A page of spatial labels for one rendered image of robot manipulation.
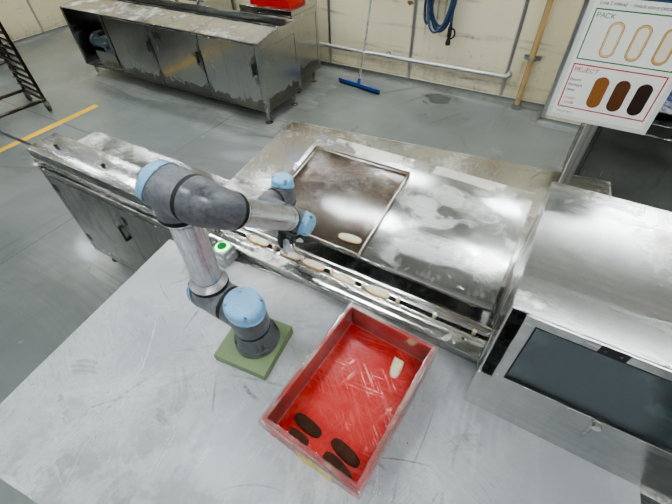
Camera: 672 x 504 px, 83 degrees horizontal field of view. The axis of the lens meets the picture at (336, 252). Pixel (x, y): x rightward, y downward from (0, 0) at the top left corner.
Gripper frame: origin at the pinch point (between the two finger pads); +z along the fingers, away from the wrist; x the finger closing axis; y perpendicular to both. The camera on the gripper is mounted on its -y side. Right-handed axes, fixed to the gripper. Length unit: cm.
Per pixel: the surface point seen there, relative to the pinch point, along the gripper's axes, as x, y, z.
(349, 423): -46, 53, 7
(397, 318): -8, 52, 3
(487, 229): 42, 67, -6
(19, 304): -61, -184, 90
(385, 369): -25, 55, 6
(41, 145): -3, -163, -2
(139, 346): -59, -23, 7
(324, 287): -8.4, 22.1, 2.8
